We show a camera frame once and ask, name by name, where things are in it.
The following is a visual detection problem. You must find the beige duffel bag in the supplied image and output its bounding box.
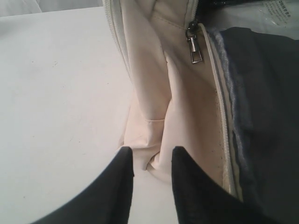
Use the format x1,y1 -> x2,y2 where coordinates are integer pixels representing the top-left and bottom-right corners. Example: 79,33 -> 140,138
103,0 -> 299,224

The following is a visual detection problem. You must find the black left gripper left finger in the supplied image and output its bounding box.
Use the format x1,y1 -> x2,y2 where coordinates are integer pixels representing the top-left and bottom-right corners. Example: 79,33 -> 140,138
36,147 -> 134,224

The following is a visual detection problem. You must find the clear plastic packaged item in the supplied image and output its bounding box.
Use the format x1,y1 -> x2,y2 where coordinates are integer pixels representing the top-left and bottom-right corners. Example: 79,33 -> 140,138
214,0 -> 299,40

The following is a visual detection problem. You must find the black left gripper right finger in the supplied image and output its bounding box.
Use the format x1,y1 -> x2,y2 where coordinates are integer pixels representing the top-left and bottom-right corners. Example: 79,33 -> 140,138
171,147 -> 257,224

